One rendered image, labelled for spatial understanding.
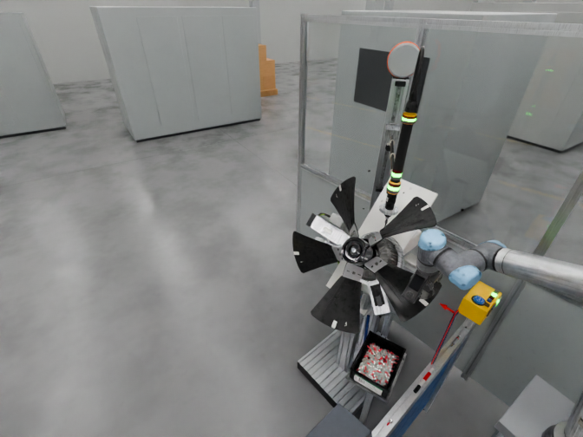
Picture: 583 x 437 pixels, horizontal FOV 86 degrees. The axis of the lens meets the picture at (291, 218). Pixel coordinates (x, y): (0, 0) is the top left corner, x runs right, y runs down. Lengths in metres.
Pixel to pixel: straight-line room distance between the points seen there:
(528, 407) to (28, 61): 7.79
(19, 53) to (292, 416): 7.13
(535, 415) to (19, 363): 2.98
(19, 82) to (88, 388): 6.10
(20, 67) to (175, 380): 6.42
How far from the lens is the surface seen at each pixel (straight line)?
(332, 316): 1.45
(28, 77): 7.74
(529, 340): 2.22
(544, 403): 1.43
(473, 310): 1.57
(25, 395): 2.89
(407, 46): 1.75
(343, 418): 0.95
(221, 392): 2.38
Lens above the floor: 2.10
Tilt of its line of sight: 35 degrees down
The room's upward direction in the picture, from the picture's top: straight up
